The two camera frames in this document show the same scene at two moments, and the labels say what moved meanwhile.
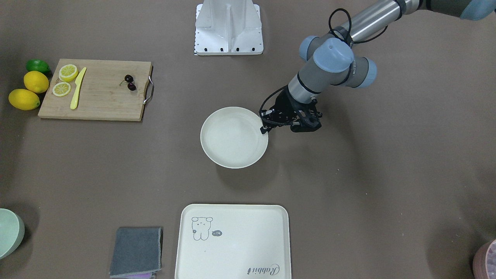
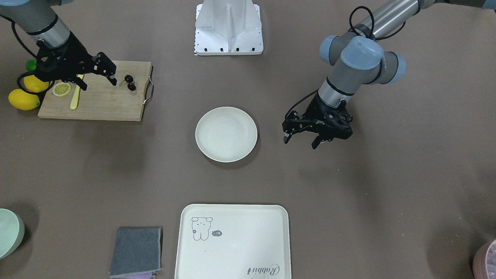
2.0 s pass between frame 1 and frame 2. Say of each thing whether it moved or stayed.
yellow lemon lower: stayed
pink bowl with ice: stayed
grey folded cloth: stayed
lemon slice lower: stayed
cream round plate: moved
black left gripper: moved
